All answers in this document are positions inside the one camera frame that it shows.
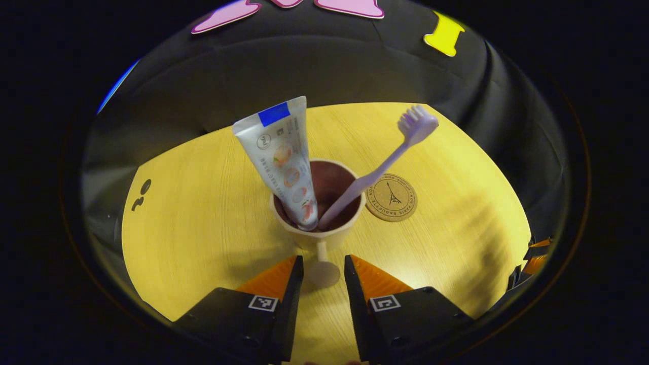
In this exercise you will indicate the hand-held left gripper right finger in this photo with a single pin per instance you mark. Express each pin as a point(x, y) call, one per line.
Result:
point(357, 304)

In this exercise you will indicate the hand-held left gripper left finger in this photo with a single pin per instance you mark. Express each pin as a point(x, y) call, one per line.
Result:
point(291, 304)

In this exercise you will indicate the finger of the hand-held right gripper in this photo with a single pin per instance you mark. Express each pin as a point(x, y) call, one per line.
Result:
point(540, 243)
point(532, 264)

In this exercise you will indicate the round cork coaster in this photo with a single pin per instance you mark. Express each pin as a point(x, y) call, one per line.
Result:
point(391, 197)

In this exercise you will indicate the pale pink toothbrush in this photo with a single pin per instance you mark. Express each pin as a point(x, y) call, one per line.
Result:
point(380, 170)

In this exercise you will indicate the white toothpaste tube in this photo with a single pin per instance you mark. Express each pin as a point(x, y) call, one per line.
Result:
point(281, 152)

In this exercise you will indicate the yellow wooden desktop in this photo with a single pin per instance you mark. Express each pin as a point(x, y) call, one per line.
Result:
point(203, 228)

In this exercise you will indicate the black backdrop cloth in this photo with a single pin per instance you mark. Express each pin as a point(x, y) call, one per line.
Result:
point(329, 66)

